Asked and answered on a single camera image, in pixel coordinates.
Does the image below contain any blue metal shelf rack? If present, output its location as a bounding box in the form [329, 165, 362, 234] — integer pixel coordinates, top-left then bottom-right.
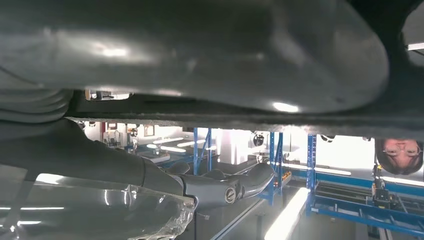
[305, 133, 424, 239]
[193, 127, 214, 176]
[257, 131, 293, 206]

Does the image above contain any person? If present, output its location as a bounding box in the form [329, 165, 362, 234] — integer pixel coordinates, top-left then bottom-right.
[372, 137, 424, 176]

